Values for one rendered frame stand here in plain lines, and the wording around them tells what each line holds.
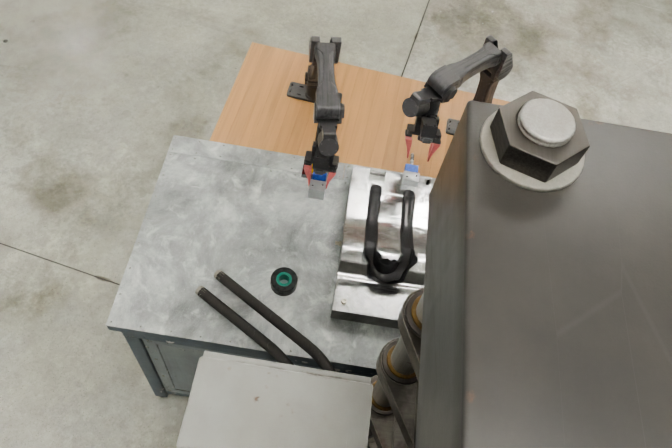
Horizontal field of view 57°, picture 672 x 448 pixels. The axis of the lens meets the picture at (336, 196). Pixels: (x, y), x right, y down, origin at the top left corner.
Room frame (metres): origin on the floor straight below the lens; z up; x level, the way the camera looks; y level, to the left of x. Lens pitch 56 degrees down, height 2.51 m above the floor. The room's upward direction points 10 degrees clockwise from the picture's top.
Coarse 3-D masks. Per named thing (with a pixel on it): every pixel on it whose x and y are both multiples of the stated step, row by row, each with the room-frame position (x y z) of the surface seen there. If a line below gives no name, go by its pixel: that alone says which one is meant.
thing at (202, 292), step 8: (200, 288) 0.72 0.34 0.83; (200, 296) 0.69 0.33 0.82; (208, 296) 0.69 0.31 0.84; (216, 304) 0.67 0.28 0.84; (224, 304) 0.68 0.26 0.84; (224, 312) 0.65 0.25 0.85; (232, 312) 0.65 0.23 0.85; (232, 320) 0.63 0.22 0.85; (240, 320) 0.63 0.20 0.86; (240, 328) 0.61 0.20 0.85; (248, 328) 0.61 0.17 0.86; (248, 336) 0.59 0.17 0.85; (256, 336) 0.59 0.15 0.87; (264, 336) 0.59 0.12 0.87
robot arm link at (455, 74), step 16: (480, 48) 1.45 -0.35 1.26; (496, 48) 1.45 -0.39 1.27; (448, 64) 1.36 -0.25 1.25; (464, 64) 1.37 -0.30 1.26; (480, 64) 1.38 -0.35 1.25; (496, 64) 1.43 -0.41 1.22; (512, 64) 1.47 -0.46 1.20; (432, 80) 1.30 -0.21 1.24; (448, 80) 1.29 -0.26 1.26; (464, 80) 1.34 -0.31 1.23
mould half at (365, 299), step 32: (352, 192) 1.10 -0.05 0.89; (384, 192) 1.12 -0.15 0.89; (416, 192) 1.15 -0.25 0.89; (352, 224) 0.99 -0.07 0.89; (384, 224) 1.01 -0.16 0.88; (416, 224) 1.03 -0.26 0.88; (352, 256) 0.85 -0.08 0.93; (384, 256) 0.87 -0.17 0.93; (352, 288) 0.79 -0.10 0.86; (384, 288) 0.81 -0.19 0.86; (416, 288) 0.82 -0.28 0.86; (352, 320) 0.71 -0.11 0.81; (384, 320) 0.71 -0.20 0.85
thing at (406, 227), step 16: (368, 208) 1.06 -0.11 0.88; (368, 224) 1.00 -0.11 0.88; (400, 224) 1.02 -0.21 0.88; (368, 240) 0.92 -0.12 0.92; (400, 240) 0.95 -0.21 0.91; (368, 256) 0.88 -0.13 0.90; (400, 256) 0.87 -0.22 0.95; (416, 256) 0.88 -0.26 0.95; (368, 272) 0.83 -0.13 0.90; (384, 272) 0.85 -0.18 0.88; (400, 272) 0.86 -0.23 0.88
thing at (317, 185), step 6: (324, 174) 1.11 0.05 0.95; (312, 180) 1.07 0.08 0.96; (318, 180) 1.08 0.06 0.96; (324, 180) 1.09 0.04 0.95; (312, 186) 1.05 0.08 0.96; (318, 186) 1.05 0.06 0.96; (324, 186) 1.06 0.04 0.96; (312, 192) 1.04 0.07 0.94; (318, 192) 1.04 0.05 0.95; (324, 192) 1.04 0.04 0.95; (318, 198) 1.04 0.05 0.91
